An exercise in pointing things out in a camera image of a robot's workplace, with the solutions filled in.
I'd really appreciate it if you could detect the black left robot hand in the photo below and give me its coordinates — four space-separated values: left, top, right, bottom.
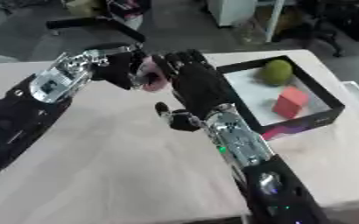
90 52 149 91

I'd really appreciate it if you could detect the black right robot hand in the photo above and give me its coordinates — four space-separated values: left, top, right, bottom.
150 48 234 132

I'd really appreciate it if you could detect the pink soft toy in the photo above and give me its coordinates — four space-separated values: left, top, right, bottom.
137 56 172 93

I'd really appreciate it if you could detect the black box with white inside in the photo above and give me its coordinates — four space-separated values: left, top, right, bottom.
215 55 347 142

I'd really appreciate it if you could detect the black office chair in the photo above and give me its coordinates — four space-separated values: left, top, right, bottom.
45 0 154 51

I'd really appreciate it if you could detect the green toy ball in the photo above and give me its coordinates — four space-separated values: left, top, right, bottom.
259 59 295 87

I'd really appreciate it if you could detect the white cabinet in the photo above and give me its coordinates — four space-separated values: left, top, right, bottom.
205 0 287 43

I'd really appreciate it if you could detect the red block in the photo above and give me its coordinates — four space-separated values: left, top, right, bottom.
271 86 312 120

